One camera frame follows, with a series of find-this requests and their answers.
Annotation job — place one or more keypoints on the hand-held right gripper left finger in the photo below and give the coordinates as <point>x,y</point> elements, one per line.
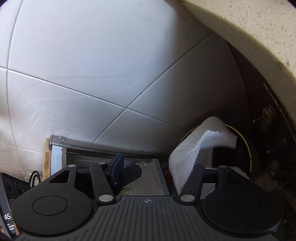
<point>116,169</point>

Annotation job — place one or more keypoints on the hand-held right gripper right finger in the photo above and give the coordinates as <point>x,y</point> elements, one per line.
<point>190,185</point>

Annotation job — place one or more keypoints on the white paper tissue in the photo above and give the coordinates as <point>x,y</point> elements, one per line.
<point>192,148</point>

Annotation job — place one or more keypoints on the grey rectangular bin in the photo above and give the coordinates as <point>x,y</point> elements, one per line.
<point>148,176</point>

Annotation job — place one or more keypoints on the black round pan gold rim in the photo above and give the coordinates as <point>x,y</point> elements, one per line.
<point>242,150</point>

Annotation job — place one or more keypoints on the black gas stove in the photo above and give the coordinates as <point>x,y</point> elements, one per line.
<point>272,139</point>

